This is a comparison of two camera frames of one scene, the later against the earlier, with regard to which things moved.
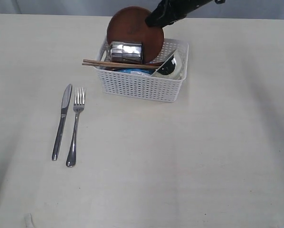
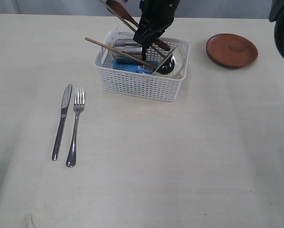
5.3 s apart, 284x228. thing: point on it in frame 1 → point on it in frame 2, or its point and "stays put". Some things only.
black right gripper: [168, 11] → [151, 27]
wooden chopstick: [117, 61] → [122, 52]
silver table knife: [65, 104] stays put
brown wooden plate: [128, 24] → [231, 51]
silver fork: [79, 103] stays put
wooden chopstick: [123, 65] → [120, 52]
